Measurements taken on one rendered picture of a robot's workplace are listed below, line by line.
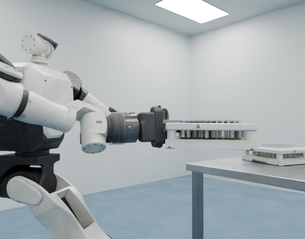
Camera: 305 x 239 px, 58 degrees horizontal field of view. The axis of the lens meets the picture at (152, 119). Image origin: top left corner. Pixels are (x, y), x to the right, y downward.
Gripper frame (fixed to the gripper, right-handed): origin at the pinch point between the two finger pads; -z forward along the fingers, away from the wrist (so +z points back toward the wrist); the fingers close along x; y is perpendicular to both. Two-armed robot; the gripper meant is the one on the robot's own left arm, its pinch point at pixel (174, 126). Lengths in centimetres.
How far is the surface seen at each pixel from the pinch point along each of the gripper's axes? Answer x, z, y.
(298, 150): 13, -43, -53
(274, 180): 20.3, -31.3, -16.7
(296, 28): -143, -78, -384
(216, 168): 18.6, -8.5, -29.3
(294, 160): 18, -40, -50
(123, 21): -176, 186, -315
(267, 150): 13, -29, -49
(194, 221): 46, 4, -38
